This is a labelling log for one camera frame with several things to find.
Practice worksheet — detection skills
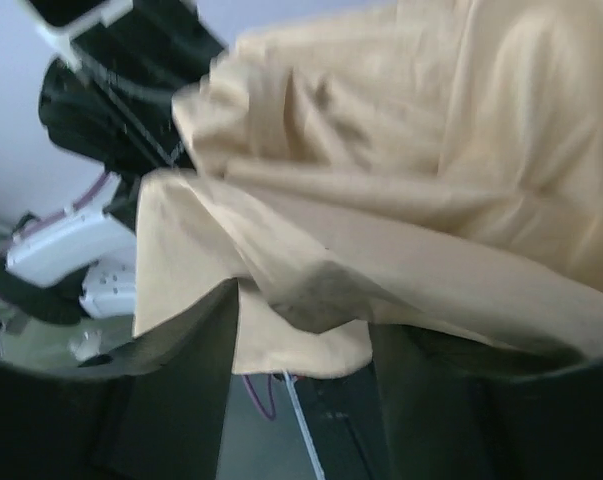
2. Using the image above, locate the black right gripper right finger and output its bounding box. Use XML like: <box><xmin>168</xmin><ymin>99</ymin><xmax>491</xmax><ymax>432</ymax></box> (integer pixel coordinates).
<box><xmin>370</xmin><ymin>325</ymin><xmax>603</xmax><ymax>479</ymax></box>

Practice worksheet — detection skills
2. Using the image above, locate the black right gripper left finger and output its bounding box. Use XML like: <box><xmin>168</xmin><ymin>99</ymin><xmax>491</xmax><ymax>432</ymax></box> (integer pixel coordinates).
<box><xmin>0</xmin><ymin>280</ymin><xmax>239</xmax><ymax>479</ymax></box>

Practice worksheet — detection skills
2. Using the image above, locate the beige and black folding umbrella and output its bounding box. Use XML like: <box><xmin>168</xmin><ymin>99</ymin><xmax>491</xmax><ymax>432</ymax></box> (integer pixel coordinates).
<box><xmin>133</xmin><ymin>1</ymin><xmax>603</xmax><ymax>378</ymax></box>

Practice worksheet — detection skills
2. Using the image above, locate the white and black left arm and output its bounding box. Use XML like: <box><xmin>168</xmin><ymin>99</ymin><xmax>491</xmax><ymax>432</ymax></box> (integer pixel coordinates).
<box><xmin>0</xmin><ymin>1</ymin><xmax>223</xmax><ymax>325</ymax></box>

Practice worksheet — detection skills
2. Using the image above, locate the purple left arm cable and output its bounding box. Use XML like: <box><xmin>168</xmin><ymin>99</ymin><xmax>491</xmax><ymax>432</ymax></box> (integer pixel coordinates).
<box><xmin>243</xmin><ymin>372</ymin><xmax>280</xmax><ymax>421</ymax></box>

